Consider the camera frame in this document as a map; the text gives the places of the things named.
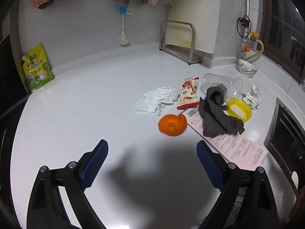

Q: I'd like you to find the blue handled white brush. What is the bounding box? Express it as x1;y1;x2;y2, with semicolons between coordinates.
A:
118;6;130;46

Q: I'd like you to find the white paper ball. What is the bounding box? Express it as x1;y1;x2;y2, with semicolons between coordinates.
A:
242;84;261;110

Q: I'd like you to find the grey perforated bin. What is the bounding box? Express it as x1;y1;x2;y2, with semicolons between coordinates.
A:
227;189;247;229

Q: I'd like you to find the white patterned bowl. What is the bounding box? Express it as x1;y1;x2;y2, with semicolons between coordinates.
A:
236;59;258;79

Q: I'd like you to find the yellow gas hose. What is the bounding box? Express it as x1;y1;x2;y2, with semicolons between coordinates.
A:
245;40;265;61

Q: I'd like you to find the dark window frame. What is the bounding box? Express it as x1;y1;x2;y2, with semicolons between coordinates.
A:
262;0;305;81

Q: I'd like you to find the metal gas pipe with valves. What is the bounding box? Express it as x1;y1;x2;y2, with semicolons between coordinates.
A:
237;0;260;60

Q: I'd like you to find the metal cutting board rack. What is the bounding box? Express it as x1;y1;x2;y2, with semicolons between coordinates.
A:
160;20;204;65

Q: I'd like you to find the clear plastic cup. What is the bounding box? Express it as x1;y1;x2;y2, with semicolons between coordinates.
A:
202;73;243;101

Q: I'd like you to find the white tissue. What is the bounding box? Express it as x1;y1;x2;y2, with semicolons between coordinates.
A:
134;86;180;116

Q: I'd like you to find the white cutting board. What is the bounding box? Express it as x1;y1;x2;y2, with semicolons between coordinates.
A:
164;0;223;60

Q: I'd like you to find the dark grey rag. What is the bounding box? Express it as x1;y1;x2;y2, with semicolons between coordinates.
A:
198;83;246;138

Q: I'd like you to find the yellow plastic lid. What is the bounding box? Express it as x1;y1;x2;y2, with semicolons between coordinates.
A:
225;97;252;121

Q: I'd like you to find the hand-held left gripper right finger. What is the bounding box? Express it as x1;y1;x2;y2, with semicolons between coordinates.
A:
196;140;279;229

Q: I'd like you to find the pink printed paper slip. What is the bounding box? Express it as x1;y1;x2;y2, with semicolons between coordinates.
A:
185;107;268;166

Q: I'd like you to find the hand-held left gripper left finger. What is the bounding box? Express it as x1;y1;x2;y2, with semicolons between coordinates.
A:
27;139;109;229

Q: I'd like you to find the red white snack packet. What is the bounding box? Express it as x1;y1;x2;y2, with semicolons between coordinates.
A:
177;77;200;110

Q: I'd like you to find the yellow seasoning pouch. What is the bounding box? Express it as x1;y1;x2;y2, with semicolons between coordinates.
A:
21;44;54;93

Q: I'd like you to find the orange mandarin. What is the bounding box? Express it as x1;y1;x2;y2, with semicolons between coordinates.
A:
158;114;188;136

